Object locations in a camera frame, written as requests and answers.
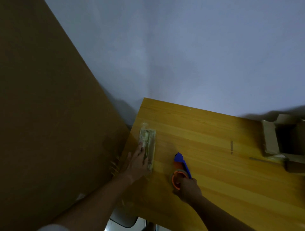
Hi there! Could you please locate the yellow wooden table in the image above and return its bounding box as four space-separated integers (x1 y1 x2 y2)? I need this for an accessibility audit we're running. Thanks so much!
117 97 305 231

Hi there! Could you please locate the person's right forearm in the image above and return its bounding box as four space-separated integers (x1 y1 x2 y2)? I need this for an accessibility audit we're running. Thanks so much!
190 196 255 231

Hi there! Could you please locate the orange dispenser with yellow tape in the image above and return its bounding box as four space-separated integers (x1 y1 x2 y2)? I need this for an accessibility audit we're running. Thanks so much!
171 152 192 191

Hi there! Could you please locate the row of cardboard boxes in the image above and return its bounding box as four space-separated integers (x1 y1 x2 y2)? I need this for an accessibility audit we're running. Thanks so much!
261 114 305 174

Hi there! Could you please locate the person's white shirt sleeve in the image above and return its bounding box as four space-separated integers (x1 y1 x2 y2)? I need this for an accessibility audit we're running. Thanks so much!
37 223 70 231

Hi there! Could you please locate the person's left hand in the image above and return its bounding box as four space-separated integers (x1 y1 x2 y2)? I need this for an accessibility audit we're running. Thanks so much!
123 142 149 184

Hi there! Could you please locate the large brown cardboard sheet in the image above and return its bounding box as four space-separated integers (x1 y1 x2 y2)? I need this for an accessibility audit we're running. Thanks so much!
0 0 131 231

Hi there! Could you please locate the person's left forearm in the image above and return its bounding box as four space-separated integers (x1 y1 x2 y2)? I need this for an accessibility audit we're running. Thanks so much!
53 175 134 231

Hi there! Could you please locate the person's right hand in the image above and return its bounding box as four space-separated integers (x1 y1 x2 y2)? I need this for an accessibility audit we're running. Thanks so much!
173 177 203 206

